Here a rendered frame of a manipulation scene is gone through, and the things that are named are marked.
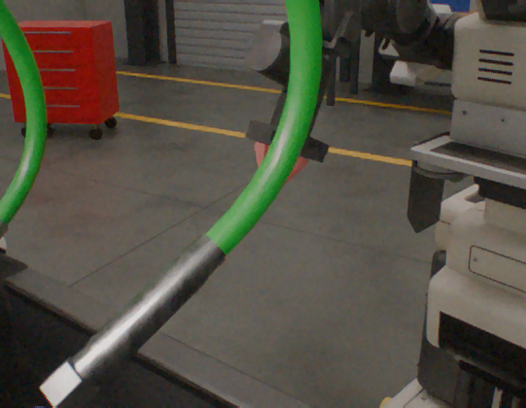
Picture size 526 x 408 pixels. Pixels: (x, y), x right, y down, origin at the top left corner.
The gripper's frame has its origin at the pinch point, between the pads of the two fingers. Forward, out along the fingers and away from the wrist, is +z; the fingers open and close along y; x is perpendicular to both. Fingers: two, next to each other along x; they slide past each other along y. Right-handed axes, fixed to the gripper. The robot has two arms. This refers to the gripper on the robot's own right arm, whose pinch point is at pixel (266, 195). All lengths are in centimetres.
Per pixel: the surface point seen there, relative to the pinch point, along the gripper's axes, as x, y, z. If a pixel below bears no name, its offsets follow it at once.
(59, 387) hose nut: -46, 32, 8
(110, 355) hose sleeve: -44, 33, 6
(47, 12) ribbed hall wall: 297, -746, -113
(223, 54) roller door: 432, -525, -127
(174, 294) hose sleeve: -43, 34, 3
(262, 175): -40, 34, -3
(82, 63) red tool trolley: 156, -348, -35
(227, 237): -41, 34, 0
